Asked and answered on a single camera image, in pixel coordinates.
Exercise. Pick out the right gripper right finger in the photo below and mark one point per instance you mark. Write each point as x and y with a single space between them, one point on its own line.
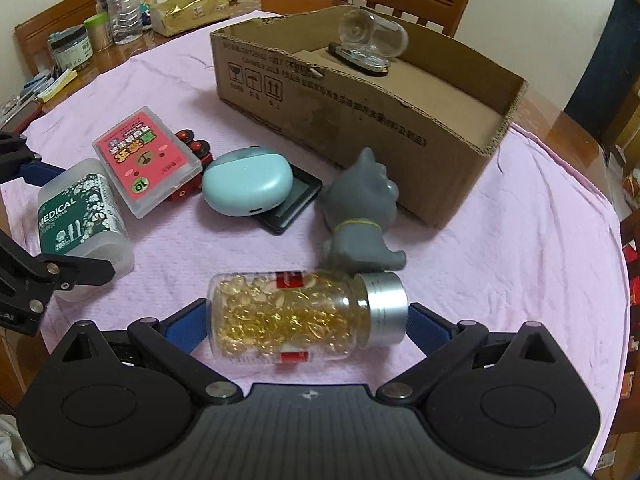
494 402

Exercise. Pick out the pink card box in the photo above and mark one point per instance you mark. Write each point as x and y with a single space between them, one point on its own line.
144 160

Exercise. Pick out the green capped toothpick jar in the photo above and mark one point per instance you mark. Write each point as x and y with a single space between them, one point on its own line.
98 30

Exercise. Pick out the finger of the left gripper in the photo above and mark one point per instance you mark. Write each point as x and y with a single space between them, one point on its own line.
18 161
25 277

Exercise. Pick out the cardboard box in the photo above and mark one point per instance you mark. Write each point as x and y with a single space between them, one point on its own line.
434 121

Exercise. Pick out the pink tablecloth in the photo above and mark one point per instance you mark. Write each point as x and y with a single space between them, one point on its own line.
534 240

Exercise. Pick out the capsule bottle with silver cap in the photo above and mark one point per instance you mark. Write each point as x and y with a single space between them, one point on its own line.
293 317

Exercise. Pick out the gold tissue box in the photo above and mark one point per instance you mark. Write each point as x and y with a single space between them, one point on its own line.
174 17

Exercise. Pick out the green medical swab box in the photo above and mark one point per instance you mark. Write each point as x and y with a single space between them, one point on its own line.
78 216

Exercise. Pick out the dark lidded jar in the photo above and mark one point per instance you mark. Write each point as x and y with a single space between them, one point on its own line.
71 49

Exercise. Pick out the teal earbud case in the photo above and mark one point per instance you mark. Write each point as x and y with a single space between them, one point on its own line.
247 181

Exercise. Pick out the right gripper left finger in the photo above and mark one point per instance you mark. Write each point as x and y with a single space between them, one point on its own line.
121 402

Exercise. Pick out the red toy train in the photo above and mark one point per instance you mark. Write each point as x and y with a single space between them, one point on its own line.
201 157

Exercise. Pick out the black device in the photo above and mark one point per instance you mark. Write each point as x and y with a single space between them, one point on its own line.
305 189

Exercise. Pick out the plastic water bottle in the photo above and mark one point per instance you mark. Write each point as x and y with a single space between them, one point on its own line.
126 20

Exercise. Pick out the clear glass dome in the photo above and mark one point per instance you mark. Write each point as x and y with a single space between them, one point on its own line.
364 30

